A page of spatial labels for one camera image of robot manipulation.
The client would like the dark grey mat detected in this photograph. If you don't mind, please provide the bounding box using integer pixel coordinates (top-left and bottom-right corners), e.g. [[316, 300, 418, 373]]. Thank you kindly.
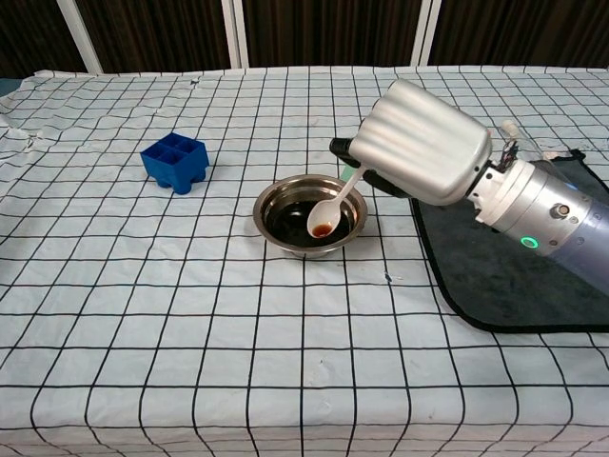
[[408, 149, 609, 334]]

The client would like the white black checked tablecloth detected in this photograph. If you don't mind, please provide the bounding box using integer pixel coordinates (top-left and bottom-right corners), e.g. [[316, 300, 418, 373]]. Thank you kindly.
[[0, 65, 609, 457]]

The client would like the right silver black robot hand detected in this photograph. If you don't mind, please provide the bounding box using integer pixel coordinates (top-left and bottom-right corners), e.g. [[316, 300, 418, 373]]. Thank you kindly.
[[329, 78, 493, 207]]

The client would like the white partition post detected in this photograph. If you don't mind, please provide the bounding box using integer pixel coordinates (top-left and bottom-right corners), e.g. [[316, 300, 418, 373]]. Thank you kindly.
[[407, 0, 442, 67], [56, 0, 104, 75], [221, 0, 250, 68]]

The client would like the white plastic spoon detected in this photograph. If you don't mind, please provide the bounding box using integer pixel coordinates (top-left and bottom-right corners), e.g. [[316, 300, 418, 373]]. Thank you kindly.
[[306, 166, 367, 239]]

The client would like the blue four-cell ice tray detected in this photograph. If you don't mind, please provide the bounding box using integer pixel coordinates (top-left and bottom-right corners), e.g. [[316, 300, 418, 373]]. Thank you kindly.
[[140, 132, 211, 196]]

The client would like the steel bowl with dark liquid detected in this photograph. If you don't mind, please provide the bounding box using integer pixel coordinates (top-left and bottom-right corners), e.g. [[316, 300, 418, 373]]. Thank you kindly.
[[252, 174, 369, 261]]

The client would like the glass test tube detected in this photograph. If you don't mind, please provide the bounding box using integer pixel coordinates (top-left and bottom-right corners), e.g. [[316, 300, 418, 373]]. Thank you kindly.
[[499, 119, 546, 161]]

